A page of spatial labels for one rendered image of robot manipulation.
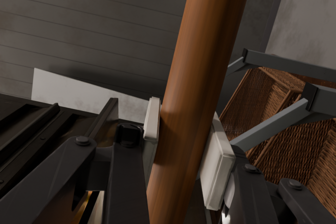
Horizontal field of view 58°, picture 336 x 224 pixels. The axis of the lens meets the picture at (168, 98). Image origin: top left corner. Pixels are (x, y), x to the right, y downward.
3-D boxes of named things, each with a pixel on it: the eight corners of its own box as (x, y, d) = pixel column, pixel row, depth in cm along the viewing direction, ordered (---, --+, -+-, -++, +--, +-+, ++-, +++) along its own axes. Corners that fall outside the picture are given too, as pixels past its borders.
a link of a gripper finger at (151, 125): (145, 197, 14) (129, 194, 14) (152, 138, 21) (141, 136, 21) (158, 140, 13) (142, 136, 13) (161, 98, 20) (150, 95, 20)
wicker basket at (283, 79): (288, 208, 122) (222, 195, 121) (253, 146, 176) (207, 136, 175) (333, 96, 108) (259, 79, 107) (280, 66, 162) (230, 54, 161)
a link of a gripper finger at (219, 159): (221, 153, 14) (237, 156, 14) (205, 107, 20) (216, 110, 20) (204, 209, 14) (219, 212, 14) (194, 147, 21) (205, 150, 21)
